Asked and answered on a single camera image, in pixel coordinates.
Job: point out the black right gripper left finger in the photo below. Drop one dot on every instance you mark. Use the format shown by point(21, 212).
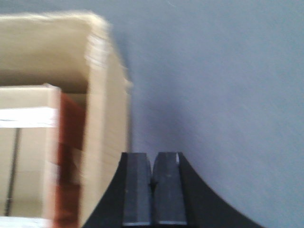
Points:
point(127, 202)

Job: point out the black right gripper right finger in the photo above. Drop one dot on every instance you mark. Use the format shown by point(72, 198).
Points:
point(181, 199)

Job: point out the cardboard box red flap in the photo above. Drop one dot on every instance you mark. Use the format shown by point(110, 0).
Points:
point(41, 141)

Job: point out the large brown cardboard box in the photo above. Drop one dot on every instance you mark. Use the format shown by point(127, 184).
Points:
point(74, 52)

